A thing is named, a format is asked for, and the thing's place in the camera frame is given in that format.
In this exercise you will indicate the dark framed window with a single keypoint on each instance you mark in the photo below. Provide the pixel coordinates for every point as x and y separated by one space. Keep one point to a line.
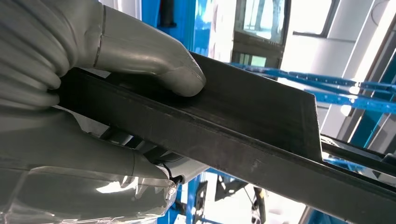
263 18

